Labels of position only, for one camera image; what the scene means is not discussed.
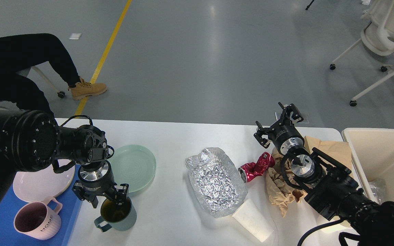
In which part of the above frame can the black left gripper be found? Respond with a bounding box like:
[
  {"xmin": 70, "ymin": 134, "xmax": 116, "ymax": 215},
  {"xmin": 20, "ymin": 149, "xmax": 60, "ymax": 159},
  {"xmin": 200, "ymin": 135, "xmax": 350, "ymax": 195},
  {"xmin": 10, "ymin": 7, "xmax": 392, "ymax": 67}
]
[{"xmin": 72, "ymin": 161, "xmax": 129, "ymax": 209}]

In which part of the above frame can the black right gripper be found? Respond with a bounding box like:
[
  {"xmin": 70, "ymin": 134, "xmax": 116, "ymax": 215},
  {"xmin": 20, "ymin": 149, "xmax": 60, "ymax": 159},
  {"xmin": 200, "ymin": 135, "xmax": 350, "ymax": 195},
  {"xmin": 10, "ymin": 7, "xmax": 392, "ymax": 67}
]
[{"xmin": 254, "ymin": 102, "xmax": 304, "ymax": 155}]

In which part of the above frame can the teal mug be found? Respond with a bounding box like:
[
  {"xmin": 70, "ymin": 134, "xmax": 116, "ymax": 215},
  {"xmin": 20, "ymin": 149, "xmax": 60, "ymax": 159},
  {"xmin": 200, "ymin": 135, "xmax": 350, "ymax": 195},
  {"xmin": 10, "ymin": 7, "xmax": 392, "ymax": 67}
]
[{"xmin": 94, "ymin": 197, "xmax": 137, "ymax": 232}]

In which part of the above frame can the green plate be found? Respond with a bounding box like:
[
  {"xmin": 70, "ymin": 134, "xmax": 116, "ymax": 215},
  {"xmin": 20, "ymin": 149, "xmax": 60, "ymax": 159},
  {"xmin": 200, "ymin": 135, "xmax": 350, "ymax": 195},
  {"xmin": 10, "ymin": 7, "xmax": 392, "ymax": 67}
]
[{"xmin": 108, "ymin": 145, "xmax": 156, "ymax": 193}]

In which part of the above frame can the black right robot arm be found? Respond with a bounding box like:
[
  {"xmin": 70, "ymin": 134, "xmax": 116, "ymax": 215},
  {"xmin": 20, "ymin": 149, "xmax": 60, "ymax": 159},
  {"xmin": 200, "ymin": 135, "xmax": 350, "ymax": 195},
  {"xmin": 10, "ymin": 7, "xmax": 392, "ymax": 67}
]
[{"xmin": 254, "ymin": 103, "xmax": 394, "ymax": 246}]

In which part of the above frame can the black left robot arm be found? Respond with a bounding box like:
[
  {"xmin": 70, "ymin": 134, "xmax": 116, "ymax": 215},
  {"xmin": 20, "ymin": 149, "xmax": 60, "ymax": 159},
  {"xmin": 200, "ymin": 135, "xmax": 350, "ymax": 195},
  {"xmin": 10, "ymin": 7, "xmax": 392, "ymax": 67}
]
[{"xmin": 0, "ymin": 110, "xmax": 129, "ymax": 208}]

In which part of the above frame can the crushed red can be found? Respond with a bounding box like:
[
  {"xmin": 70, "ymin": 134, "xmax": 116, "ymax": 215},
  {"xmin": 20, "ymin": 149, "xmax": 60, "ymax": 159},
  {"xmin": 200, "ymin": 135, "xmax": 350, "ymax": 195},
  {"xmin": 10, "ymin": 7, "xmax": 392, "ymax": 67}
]
[{"xmin": 238, "ymin": 152, "xmax": 275, "ymax": 183}]

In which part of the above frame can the pink HOME mug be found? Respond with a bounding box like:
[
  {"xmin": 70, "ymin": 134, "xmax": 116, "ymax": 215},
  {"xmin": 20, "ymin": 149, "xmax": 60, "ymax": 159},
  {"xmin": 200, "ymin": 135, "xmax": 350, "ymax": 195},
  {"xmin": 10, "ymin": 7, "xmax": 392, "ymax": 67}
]
[{"xmin": 13, "ymin": 196, "xmax": 63, "ymax": 240}]

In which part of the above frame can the crumpled brown paper bag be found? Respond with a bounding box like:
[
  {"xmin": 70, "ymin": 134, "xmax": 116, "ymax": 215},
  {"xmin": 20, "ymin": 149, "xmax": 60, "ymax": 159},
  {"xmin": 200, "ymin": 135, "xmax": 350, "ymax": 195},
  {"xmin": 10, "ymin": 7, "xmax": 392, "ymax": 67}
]
[{"xmin": 265, "ymin": 136, "xmax": 352, "ymax": 217}]

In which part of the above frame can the pink plate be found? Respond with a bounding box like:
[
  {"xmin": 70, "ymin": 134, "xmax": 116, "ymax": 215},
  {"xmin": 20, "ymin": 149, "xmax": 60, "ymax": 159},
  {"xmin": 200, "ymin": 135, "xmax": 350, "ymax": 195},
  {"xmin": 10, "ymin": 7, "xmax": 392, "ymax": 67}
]
[{"xmin": 12, "ymin": 165, "xmax": 76, "ymax": 202}]

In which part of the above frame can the crumpled aluminium foil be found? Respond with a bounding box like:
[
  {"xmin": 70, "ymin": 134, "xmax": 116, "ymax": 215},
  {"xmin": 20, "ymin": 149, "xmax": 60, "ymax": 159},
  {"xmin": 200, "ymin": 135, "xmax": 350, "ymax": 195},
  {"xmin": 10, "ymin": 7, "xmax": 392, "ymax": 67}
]
[{"xmin": 185, "ymin": 147, "xmax": 248, "ymax": 218}]

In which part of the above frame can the white paper cup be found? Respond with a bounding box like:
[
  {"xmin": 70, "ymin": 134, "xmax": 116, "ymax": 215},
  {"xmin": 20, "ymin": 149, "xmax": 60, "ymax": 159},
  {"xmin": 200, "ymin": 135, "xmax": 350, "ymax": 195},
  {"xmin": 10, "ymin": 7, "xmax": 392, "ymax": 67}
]
[{"xmin": 232, "ymin": 199, "xmax": 275, "ymax": 242}]

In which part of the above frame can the tan work boot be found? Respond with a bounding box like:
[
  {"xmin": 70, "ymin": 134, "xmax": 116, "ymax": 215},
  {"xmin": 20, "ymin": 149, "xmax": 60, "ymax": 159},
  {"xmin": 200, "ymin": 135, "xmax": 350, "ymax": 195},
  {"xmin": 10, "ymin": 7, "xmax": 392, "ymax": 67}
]
[{"xmin": 68, "ymin": 77, "xmax": 107, "ymax": 100}]

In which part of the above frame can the blue plastic tray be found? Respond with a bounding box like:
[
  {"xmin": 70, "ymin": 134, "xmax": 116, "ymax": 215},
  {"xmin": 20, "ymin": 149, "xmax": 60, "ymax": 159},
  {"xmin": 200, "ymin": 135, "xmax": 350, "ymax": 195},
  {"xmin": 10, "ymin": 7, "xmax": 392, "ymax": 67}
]
[{"xmin": 0, "ymin": 166, "xmax": 81, "ymax": 246}]

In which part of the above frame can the beige plastic bin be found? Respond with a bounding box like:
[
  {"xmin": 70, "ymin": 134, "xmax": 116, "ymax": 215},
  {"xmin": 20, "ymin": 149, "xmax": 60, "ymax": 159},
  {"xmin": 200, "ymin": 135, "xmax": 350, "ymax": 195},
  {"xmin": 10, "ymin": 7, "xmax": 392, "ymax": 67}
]
[{"xmin": 342, "ymin": 128, "xmax": 394, "ymax": 208}]

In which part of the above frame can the clear plastic in bin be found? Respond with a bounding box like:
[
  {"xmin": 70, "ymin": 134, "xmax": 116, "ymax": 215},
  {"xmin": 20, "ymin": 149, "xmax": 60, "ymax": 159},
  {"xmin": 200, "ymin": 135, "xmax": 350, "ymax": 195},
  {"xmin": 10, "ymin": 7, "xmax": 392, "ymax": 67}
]
[{"xmin": 368, "ymin": 178, "xmax": 387, "ymax": 205}]

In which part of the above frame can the white office chair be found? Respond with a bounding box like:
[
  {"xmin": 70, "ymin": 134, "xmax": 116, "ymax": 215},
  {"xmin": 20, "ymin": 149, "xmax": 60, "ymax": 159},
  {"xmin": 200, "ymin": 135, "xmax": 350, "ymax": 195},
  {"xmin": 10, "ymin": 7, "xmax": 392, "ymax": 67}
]
[{"xmin": 329, "ymin": 0, "xmax": 394, "ymax": 107}]

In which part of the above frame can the white paper scrap on floor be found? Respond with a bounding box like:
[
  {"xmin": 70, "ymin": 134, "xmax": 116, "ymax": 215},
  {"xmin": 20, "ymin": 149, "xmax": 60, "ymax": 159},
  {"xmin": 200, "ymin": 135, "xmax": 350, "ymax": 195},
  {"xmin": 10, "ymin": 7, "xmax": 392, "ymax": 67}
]
[{"xmin": 68, "ymin": 33, "xmax": 82, "ymax": 40}]

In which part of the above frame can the seated person in black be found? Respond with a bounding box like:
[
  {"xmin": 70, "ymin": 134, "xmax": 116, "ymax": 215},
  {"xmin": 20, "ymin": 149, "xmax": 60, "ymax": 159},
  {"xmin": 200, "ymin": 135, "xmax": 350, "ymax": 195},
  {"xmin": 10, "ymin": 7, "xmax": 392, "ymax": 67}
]
[{"xmin": 0, "ymin": 33, "xmax": 81, "ymax": 114}]

